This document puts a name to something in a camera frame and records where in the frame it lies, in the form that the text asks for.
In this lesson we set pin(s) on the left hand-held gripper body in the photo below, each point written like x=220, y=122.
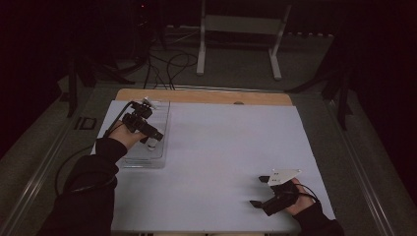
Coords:
x=139, y=122

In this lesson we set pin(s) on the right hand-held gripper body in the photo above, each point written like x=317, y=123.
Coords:
x=282, y=196

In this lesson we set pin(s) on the white shuttlecock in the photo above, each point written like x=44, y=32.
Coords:
x=151, y=146

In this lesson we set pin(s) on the clear plastic container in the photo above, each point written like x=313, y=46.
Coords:
x=161, y=157

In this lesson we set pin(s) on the person's left hand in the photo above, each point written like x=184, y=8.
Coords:
x=126, y=136

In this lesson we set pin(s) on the person's right hand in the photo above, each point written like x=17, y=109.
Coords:
x=303, y=200

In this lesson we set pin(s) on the black floor socket box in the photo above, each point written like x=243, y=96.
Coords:
x=86, y=123

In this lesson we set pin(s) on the white table board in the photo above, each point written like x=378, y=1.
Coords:
x=213, y=147

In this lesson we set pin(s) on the wooden table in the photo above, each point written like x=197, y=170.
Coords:
x=203, y=97

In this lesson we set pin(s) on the black stand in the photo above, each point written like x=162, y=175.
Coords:
x=72, y=88
x=342, y=98

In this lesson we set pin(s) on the white metal stand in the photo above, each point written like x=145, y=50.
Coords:
x=241, y=24

